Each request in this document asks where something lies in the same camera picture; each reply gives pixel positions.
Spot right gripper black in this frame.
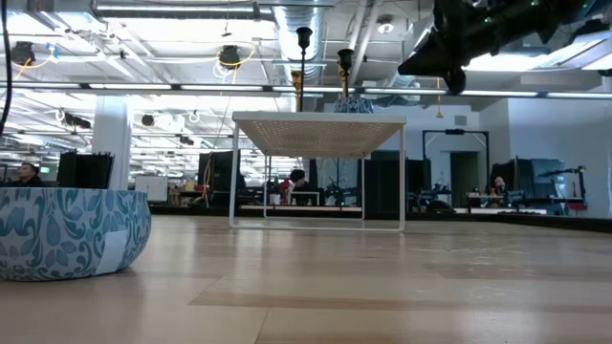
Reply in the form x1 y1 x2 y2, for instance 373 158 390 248
398 0 551 96

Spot black candlestick holder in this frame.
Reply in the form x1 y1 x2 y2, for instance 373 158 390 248
337 48 356 102
295 26 314 114

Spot blue white patterned candle tin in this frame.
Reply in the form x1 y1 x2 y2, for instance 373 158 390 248
0 186 153 282
333 94 376 115

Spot large ceiling light panel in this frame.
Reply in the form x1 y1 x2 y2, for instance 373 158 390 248
466 47 551 73

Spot black partition panel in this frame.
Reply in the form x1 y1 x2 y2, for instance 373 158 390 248
365 151 431 214

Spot white perforated metal shelf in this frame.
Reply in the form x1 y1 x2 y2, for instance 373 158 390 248
229 111 407 233

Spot black screen panels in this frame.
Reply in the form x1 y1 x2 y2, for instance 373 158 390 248
490 158 568 202

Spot black background monitor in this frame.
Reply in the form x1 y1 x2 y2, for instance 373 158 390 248
198 150 240 193

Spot grey ceiling pipe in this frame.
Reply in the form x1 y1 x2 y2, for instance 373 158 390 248
90 0 278 20

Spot white cabinet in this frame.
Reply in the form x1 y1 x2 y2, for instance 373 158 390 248
134 175 169 203

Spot black slatted crate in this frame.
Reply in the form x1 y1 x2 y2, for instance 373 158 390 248
55 151 115 190

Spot yellow hanging cord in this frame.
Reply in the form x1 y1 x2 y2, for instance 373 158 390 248
433 75 444 119

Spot black gantry frame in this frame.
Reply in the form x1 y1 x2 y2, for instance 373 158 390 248
422 127 491 192

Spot silver ventilation duct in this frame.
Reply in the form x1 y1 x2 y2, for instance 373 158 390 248
272 0 336 87

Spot black hanging cable reel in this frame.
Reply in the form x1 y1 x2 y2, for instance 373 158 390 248
217 44 243 71
8 40 37 67

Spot long linear light rail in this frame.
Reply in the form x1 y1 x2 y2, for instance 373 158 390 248
0 80 612 99

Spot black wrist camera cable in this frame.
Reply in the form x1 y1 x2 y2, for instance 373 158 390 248
0 0 11 138

